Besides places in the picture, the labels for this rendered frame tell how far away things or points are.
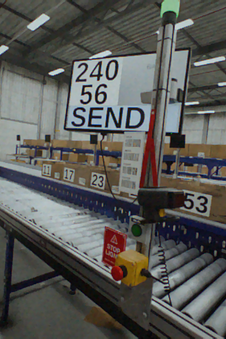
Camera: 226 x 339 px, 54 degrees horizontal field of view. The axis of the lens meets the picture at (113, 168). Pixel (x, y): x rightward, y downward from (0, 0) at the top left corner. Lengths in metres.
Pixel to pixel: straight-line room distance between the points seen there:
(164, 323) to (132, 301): 0.11
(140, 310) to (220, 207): 0.66
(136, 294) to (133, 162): 0.41
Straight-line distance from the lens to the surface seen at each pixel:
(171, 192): 0.57
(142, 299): 0.77
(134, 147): 0.71
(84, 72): 1.00
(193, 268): 1.04
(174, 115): 0.80
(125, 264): 0.68
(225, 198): 1.21
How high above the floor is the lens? 1.16
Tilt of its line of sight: 3 degrees down
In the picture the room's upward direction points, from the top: 6 degrees clockwise
